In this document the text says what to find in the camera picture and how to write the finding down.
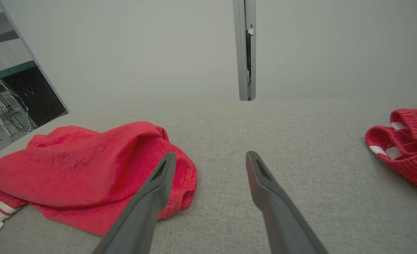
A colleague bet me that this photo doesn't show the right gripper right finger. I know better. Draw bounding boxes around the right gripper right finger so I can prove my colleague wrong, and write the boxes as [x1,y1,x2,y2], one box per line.
[245,151,327,254]

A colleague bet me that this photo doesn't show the red shorts white side stripe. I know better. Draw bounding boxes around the red shorts white side stripe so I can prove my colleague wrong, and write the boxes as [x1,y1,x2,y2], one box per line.
[365,108,417,202]

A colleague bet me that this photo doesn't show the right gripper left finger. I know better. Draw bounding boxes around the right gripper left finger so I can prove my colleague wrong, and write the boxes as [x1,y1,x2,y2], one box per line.
[92,152,177,254]

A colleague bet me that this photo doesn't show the tangled black cables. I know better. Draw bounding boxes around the tangled black cables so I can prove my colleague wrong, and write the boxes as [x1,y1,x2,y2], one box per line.
[0,58,38,141]

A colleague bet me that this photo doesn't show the black computer tower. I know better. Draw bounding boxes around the black computer tower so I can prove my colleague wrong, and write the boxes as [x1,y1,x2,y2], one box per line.
[2,65,68,127]

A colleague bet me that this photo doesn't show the grey partition post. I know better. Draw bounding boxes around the grey partition post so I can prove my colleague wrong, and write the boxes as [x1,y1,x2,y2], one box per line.
[232,0,257,101]

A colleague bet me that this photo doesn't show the red shirt white sleeves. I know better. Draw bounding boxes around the red shirt white sleeves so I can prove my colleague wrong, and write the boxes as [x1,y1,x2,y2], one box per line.
[0,121,198,242]

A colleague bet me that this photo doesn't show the white shelf unit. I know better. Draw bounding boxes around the white shelf unit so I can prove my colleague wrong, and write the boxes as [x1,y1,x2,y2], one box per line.
[0,9,36,76]

